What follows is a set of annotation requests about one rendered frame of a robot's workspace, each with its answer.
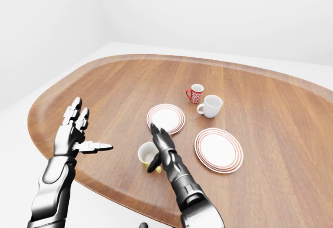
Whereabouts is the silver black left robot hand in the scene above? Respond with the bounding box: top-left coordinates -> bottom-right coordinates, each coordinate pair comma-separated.
53,96 -> 114,158

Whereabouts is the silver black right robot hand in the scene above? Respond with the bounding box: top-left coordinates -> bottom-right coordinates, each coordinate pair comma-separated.
147,123 -> 193,184

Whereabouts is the yellow and white mug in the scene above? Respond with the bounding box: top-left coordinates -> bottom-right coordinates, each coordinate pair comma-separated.
137,142 -> 162,174

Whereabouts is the small red-ringed white plate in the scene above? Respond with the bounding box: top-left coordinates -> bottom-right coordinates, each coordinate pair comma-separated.
146,104 -> 186,135

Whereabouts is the large red-ringed white plate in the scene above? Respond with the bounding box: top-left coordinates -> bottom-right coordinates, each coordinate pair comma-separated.
194,128 -> 244,174

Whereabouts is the plain white mug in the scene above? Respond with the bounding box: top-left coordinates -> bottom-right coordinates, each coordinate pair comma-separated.
196,94 -> 224,119

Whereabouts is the red patterned mug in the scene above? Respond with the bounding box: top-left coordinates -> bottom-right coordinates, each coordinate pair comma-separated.
186,83 -> 205,105

